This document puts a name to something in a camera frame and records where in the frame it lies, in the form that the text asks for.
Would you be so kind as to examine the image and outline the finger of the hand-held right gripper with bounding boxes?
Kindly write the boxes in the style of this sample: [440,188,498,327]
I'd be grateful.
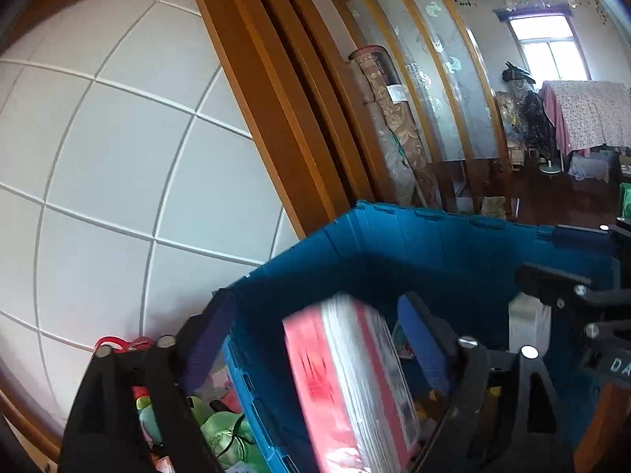
[514,262,631,317]
[554,223,631,263]

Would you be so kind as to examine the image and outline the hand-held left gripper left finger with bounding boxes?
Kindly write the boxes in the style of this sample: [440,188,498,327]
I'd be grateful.
[58,287,241,473]

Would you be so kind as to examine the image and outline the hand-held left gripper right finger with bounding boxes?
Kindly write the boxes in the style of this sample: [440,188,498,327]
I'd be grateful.
[397,291,577,473]

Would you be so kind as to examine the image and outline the red and white box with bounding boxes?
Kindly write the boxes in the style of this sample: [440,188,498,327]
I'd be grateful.
[282,293,423,473]

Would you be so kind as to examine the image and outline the blue plastic crate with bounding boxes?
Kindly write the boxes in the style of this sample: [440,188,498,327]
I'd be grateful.
[212,200,623,473]

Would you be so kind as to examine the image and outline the grey cloth bundle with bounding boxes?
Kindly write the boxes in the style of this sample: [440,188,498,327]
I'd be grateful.
[568,150,620,184]

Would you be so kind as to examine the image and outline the red zip case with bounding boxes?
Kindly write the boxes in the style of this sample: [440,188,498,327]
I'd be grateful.
[93,335,155,356]

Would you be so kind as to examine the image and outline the patterned cushion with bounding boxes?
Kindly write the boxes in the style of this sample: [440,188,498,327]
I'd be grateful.
[480,196,510,220]

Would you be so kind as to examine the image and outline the green frog plush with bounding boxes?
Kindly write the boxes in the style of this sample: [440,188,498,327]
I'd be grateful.
[189,393,270,473]

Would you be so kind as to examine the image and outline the floral cloth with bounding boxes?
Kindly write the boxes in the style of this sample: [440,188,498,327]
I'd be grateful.
[537,80,631,159]

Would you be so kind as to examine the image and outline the dark hanging clothes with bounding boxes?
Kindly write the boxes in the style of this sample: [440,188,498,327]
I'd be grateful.
[502,61,559,159]

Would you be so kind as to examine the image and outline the window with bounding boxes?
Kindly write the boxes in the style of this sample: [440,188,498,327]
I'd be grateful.
[493,5,593,83]

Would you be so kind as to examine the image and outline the rolled patterned carpet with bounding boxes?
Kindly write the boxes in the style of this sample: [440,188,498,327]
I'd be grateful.
[347,45,445,209]

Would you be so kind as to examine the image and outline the patterned glass sliding door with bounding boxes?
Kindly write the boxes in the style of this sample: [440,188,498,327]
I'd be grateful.
[345,0,510,161]

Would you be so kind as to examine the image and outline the wooden door frame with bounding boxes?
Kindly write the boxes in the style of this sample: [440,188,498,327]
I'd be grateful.
[185,0,376,238]

